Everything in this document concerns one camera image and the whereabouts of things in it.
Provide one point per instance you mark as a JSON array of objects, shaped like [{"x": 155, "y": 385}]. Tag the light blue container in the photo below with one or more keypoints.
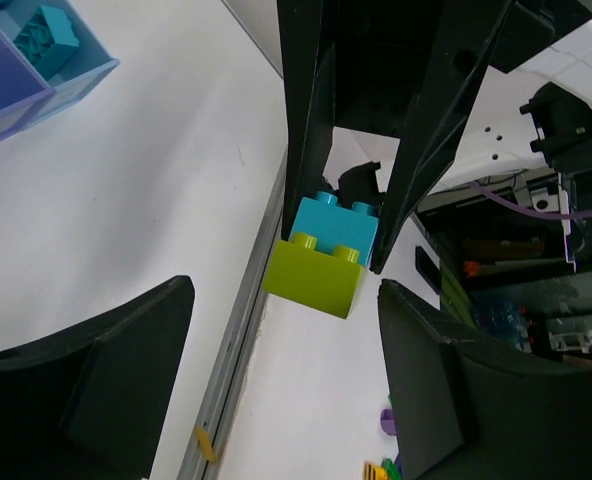
[{"x": 87, "y": 67}]

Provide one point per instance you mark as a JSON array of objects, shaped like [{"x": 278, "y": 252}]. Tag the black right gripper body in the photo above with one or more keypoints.
[{"x": 356, "y": 64}]

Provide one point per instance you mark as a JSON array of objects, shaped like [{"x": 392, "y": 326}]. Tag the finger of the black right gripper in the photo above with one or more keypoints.
[
  {"x": 308, "y": 140},
  {"x": 426, "y": 150}
]

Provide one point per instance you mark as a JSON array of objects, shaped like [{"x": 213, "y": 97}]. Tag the aluminium rail front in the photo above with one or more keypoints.
[{"x": 218, "y": 408}]

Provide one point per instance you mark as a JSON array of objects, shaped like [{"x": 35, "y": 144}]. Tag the blue green lego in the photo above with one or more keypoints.
[{"x": 324, "y": 218}]

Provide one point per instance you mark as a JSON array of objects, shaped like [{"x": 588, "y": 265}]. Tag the green lego brick from stack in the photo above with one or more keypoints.
[{"x": 328, "y": 283}]

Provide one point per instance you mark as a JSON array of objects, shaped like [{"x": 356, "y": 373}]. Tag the blue purple container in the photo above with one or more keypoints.
[{"x": 23, "y": 91}]

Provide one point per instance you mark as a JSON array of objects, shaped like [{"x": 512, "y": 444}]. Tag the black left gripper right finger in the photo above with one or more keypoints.
[{"x": 467, "y": 406}]

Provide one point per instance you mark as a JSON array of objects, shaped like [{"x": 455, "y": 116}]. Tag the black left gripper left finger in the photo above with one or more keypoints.
[{"x": 90, "y": 401}]

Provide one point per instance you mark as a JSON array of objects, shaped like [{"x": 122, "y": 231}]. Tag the teal legos in container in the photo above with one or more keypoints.
[{"x": 41, "y": 32}]

